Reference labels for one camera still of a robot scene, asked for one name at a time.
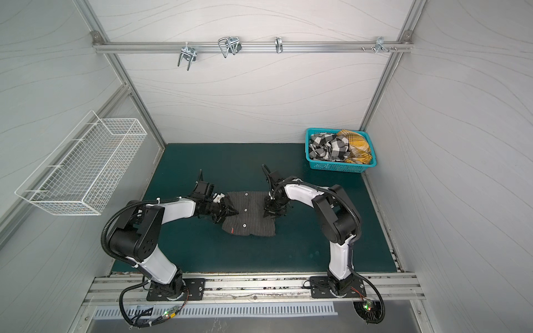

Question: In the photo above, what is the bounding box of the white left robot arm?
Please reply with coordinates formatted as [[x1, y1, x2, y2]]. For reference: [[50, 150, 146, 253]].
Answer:
[[101, 180, 238, 301]]

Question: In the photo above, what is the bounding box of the dark grey pinstriped shirt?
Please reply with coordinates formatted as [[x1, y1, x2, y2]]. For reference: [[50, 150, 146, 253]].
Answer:
[[222, 191, 276, 237]]

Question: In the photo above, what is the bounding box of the black white checkered shirt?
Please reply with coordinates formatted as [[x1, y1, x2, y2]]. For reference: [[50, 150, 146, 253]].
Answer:
[[308, 133, 350, 162]]

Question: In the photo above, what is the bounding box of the aluminium horizontal rail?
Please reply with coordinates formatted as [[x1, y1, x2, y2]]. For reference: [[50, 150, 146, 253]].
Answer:
[[93, 40, 414, 54]]

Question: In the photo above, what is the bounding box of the metal clamp hook left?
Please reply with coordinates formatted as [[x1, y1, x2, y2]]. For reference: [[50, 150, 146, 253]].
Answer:
[[177, 42, 197, 71]]

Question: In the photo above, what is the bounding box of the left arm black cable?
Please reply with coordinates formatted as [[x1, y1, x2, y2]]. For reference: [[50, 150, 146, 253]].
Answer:
[[100, 168, 205, 329]]

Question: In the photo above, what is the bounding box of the white vent grille strip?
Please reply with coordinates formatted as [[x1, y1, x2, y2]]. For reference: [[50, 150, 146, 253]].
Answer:
[[93, 302, 338, 320]]

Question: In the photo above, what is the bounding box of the metal clamp hook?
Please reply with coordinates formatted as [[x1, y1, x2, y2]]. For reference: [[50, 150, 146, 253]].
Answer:
[[177, 42, 197, 71], [217, 36, 242, 58]]

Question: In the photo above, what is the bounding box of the metal bracket right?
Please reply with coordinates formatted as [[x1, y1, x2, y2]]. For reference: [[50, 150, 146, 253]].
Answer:
[[361, 37, 398, 54]]

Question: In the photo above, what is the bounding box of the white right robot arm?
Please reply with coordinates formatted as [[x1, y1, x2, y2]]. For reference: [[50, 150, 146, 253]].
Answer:
[[262, 165, 362, 298]]

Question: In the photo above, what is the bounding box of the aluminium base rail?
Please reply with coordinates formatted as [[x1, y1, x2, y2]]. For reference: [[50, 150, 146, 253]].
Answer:
[[82, 272, 426, 305]]

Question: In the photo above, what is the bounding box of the yellow plaid shirt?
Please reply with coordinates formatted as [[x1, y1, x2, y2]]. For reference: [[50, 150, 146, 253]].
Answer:
[[337, 130, 373, 165]]

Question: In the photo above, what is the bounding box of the small metal ring clamp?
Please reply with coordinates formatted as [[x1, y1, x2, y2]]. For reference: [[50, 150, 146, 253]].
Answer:
[[274, 37, 283, 54]]

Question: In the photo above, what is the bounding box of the metal clamp hook middle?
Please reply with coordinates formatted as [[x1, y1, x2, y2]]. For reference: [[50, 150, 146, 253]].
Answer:
[[217, 36, 242, 58]]

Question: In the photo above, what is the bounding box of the teal plastic laundry basket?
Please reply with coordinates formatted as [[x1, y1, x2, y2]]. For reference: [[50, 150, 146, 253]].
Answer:
[[305, 128, 377, 173]]

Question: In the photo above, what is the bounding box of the white wire wall basket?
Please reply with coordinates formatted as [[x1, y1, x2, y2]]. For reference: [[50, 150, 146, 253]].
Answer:
[[15, 111, 147, 216]]

